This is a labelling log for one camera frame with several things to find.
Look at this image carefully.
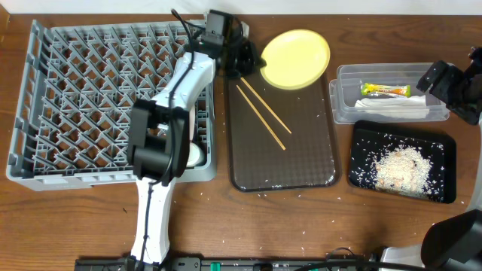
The yellow orange snack wrapper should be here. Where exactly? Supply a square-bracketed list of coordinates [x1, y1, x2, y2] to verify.
[361, 83, 411, 97]

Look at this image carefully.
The yellow round plate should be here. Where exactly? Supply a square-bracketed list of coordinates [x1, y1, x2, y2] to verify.
[261, 29, 331, 90]

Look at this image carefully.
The pile of rice waste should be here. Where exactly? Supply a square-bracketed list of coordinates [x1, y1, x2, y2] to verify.
[374, 148, 433, 197]

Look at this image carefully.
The white plastic cup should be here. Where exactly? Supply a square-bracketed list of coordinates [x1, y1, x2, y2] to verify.
[187, 142, 206, 168]

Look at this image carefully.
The white round bowl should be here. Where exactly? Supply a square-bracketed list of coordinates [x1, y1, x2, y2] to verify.
[189, 107, 197, 141]

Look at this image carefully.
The grey plastic dish rack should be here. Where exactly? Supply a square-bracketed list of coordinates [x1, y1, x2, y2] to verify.
[6, 20, 203, 191]

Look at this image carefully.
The black waste tray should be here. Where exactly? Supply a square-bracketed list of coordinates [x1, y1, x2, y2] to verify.
[348, 120, 456, 204]

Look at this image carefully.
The clear plastic waste bin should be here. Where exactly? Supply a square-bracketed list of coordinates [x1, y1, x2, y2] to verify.
[329, 63, 450, 124]

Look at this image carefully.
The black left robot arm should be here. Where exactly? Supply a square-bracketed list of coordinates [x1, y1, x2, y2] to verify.
[126, 10, 266, 270]

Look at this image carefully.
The white crumpled napkin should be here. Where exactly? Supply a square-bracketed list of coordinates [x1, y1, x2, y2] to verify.
[355, 96, 429, 119]

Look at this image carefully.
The wooden chopstick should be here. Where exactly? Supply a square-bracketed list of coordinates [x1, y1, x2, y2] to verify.
[240, 77, 292, 134]
[236, 85, 286, 151]

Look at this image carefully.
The brown serving tray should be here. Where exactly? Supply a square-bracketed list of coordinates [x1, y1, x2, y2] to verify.
[224, 75, 341, 193]

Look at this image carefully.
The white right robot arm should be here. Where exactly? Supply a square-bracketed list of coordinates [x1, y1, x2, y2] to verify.
[377, 47, 481, 270]

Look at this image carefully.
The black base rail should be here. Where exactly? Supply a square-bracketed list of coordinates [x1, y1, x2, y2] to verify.
[74, 257, 421, 271]

